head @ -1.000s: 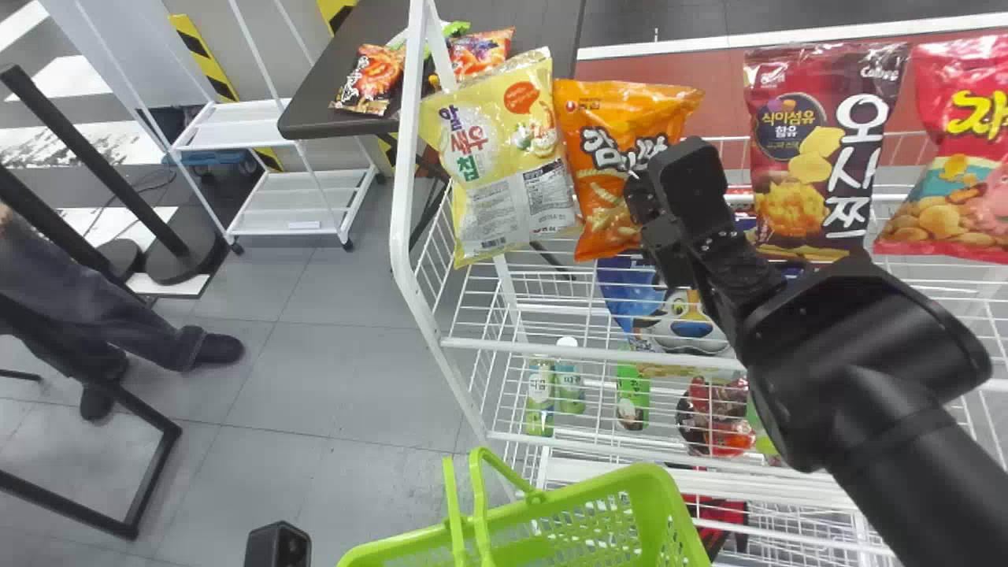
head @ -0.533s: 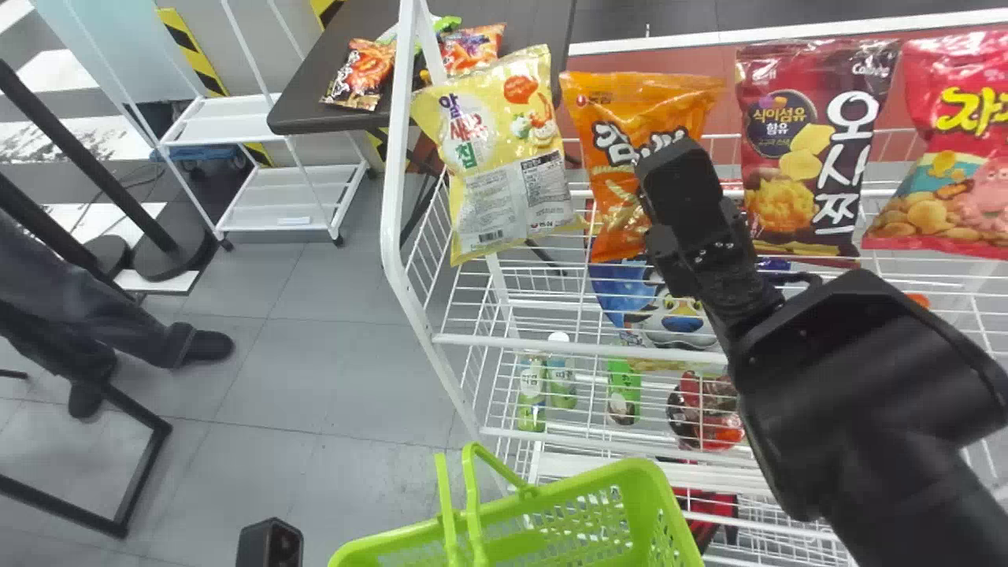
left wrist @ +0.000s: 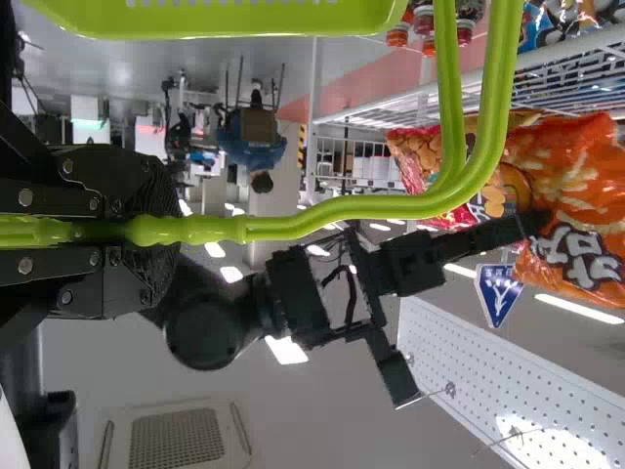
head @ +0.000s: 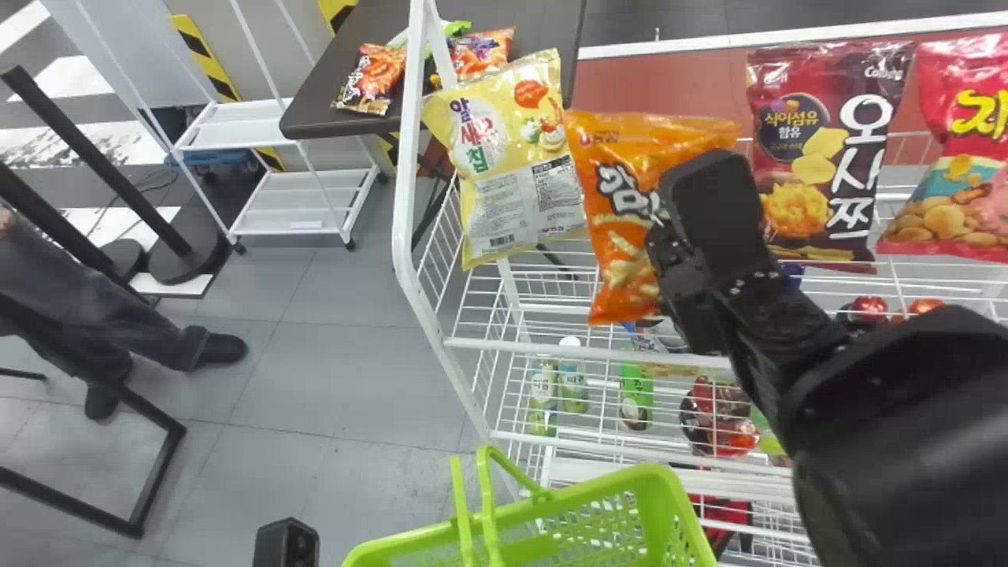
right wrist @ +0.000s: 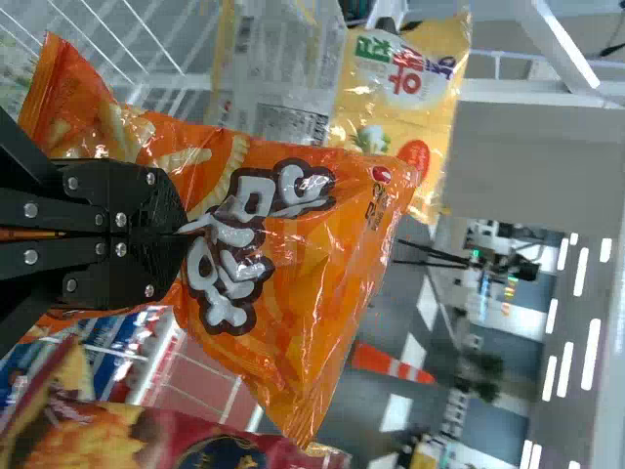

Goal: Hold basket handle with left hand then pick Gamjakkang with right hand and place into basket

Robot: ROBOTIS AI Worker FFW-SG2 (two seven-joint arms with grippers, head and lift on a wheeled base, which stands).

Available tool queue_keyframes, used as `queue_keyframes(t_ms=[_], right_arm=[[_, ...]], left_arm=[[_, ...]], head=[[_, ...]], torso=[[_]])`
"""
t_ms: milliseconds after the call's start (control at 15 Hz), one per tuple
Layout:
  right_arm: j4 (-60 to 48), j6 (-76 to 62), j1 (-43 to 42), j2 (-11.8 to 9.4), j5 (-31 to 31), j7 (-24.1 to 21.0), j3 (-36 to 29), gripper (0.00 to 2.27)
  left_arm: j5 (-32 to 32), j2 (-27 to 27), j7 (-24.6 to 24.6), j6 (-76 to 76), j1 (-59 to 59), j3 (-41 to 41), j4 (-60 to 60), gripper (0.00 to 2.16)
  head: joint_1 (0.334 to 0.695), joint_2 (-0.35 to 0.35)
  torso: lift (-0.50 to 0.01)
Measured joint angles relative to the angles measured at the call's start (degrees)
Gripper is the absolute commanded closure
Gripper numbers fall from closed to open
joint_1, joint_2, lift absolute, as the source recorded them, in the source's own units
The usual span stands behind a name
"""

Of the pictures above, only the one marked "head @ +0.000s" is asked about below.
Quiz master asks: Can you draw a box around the maroon snack packet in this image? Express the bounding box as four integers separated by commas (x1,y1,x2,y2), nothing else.
746,40,916,274

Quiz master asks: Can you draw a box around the dark side table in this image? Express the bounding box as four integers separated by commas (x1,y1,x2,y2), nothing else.
279,0,588,281

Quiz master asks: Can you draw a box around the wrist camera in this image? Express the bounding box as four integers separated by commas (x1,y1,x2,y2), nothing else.
252,517,321,567
657,148,778,278

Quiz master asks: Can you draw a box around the yellow black striped post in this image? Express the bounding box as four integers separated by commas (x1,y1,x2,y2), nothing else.
316,0,360,34
169,13,287,173

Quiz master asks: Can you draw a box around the person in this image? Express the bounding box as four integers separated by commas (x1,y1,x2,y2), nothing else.
0,203,250,422

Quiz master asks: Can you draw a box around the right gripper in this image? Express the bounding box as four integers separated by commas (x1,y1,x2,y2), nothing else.
643,222,739,354

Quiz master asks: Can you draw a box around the green basket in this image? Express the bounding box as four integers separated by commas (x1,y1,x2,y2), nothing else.
342,445,718,567

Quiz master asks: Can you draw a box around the white shelf trolley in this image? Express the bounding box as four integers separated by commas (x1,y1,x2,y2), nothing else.
169,0,384,254

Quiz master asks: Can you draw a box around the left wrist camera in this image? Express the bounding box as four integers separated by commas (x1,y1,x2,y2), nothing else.
252,517,321,567

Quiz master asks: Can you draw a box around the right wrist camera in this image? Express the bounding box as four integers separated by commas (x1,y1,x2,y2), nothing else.
657,148,778,278

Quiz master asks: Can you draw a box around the green bottle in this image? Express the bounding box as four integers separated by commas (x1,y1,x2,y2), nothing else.
557,336,591,415
527,358,561,438

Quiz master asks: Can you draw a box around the green carton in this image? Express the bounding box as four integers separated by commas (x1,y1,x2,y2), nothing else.
617,363,657,433

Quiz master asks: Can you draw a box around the green snack packet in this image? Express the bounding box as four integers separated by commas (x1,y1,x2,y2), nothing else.
391,19,473,50

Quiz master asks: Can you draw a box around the blue dolly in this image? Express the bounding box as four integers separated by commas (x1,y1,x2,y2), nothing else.
163,147,261,176

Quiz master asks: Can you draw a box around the white wire rack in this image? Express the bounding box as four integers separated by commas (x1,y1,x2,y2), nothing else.
391,0,1008,567

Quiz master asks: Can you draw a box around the red noodle cup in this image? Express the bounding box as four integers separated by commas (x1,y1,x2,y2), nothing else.
678,376,764,460

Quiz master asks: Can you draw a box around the orange red snack packet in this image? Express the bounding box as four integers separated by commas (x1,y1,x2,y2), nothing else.
331,43,408,117
430,27,517,87

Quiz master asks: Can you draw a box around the black post stand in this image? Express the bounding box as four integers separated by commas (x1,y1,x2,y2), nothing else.
0,65,232,287

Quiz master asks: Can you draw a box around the yellow snack packet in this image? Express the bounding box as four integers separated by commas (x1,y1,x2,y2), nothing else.
420,48,588,272

